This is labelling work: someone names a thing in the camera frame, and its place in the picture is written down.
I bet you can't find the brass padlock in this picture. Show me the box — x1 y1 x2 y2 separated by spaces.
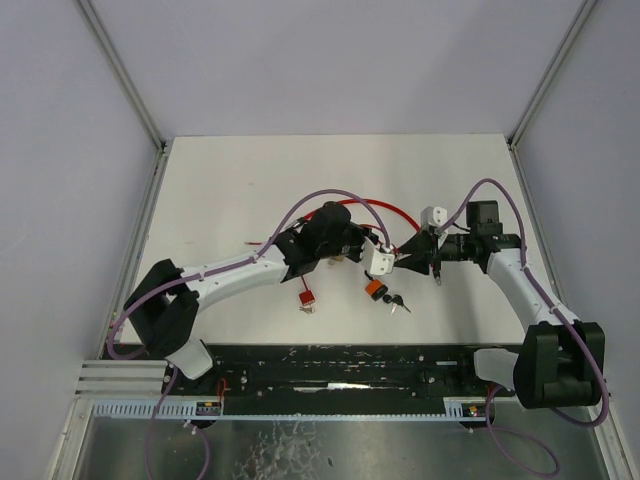
327 256 345 267

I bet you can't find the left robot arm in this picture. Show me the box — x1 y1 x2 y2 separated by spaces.
125 202 379 380

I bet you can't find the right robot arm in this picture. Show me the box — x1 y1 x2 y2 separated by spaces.
395 201 605 409

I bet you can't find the small red padlock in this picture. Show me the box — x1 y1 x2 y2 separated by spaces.
299 276 316 309

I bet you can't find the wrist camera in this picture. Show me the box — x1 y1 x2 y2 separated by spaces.
361 241 396 276
420 206 448 235

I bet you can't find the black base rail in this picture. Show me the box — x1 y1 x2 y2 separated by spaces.
171 344 490 418

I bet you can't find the left aluminium frame post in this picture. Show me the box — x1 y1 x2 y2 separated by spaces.
73 0 166 151

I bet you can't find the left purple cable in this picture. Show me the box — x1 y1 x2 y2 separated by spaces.
107 187 394 480

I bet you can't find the orange black padlock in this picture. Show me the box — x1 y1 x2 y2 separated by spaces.
364 271 389 301

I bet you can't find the thick red cable lock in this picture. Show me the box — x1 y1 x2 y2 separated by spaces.
335 196 443 289

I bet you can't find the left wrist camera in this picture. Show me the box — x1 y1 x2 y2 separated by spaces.
361 241 396 276

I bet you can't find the aluminium frame post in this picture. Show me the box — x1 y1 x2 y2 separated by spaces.
506 0 600 151
73 0 166 151

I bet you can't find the right aluminium frame post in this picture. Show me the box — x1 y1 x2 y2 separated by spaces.
506 0 600 151

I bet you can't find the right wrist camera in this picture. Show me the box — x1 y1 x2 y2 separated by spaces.
420 206 448 235

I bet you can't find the white cable duct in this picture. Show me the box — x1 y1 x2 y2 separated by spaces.
93 398 224 420

